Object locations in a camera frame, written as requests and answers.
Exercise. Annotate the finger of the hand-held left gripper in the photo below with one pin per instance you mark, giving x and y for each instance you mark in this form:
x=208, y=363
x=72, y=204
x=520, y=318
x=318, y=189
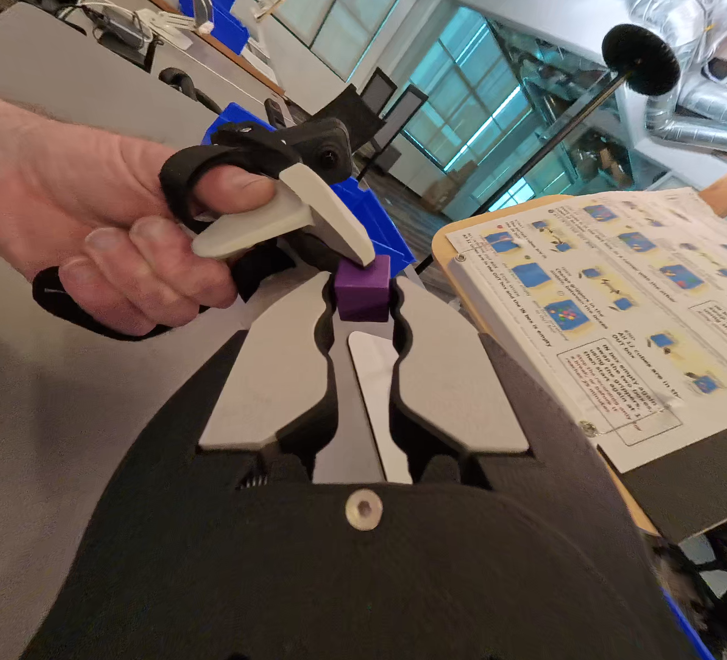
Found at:
x=329, y=211

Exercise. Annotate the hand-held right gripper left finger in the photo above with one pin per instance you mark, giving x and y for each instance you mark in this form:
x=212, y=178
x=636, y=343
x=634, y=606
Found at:
x=272, y=382

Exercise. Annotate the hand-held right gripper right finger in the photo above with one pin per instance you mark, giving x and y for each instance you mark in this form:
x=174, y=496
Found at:
x=454, y=387

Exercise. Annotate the purple wooden cube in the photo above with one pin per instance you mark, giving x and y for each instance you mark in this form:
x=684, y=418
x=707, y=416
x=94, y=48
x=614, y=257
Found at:
x=363, y=294

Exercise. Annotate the person's left hand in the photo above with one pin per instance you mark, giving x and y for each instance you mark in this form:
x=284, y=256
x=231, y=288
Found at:
x=85, y=189

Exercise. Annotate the wooden document stand white base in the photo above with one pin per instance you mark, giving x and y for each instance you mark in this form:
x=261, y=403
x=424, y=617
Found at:
x=375, y=399

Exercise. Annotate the stacked blue storage bins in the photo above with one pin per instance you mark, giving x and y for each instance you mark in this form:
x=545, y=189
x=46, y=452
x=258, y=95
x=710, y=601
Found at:
x=221, y=18

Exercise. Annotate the printed instruction sheet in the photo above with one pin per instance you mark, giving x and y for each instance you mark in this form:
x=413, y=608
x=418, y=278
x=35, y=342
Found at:
x=625, y=302

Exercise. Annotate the black round ceiling fixture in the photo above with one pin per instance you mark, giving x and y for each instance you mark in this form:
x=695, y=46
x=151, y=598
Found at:
x=642, y=61

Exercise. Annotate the silver ventilation duct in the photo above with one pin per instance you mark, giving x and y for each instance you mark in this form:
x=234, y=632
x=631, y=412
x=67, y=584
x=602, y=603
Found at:
x=681, y=103

